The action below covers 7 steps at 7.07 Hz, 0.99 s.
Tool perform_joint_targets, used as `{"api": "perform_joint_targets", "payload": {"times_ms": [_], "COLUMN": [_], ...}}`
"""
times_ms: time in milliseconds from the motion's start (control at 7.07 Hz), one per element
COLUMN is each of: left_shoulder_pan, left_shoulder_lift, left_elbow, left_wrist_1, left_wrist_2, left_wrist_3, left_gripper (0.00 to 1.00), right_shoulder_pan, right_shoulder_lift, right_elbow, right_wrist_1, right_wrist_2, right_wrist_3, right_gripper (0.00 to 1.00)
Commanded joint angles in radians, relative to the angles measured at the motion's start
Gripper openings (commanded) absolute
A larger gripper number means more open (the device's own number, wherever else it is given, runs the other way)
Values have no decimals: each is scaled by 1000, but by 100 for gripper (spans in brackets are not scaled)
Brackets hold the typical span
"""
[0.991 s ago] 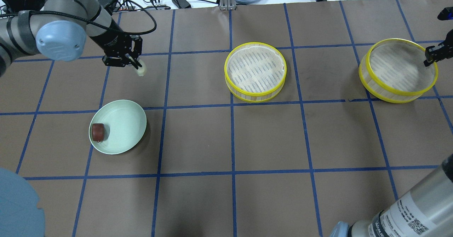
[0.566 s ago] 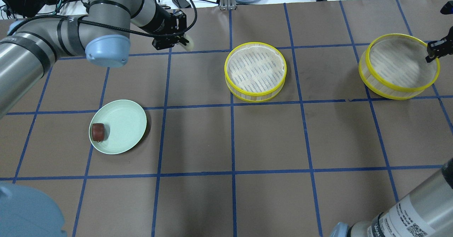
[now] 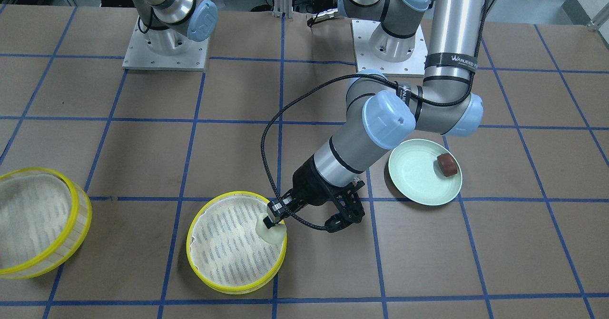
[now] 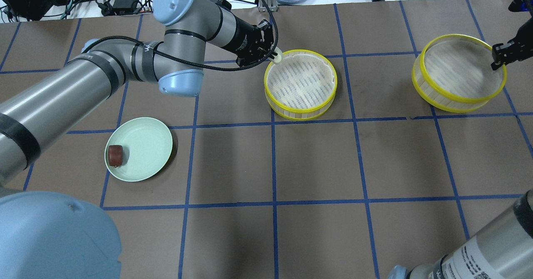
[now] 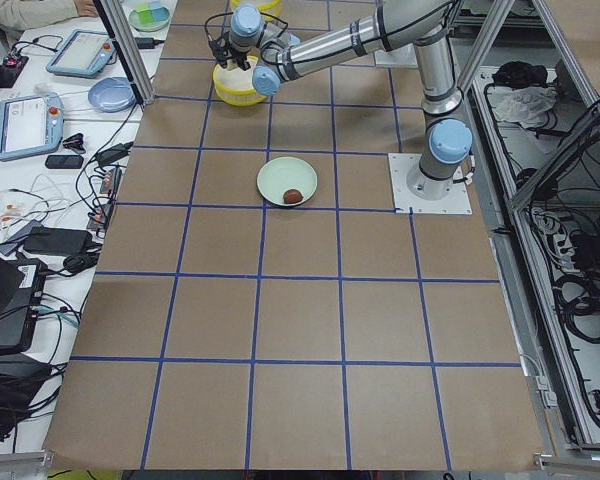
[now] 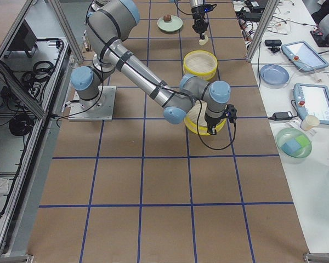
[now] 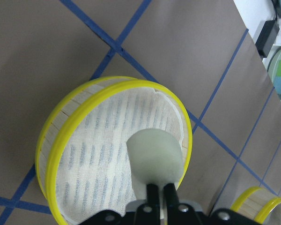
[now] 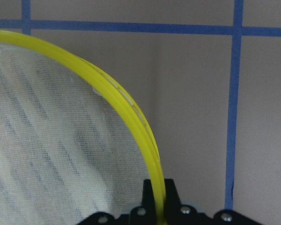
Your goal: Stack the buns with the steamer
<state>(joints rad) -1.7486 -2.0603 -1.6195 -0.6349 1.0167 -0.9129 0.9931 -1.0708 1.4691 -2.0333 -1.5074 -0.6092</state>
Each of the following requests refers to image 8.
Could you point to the yellow bamboo steamer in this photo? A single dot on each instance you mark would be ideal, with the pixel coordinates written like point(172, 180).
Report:
point(72, 140)

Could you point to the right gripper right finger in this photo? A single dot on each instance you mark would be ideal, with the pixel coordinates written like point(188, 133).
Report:
point(175, 212)

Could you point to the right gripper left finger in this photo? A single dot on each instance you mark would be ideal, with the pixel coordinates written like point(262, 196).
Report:
point(144, 214)

